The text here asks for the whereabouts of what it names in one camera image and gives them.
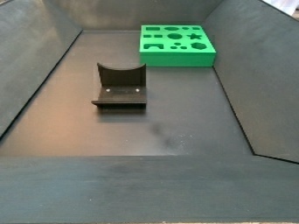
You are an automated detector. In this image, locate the black curved fixture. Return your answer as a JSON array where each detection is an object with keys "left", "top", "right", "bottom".
[{"left": 91, "top": 64, "right": 147, "bottom": 107}]

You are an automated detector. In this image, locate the green shape sorter block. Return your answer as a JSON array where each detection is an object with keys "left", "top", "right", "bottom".
[{"left": 139, "top": 24, "right": 216, "bottom": 67}]

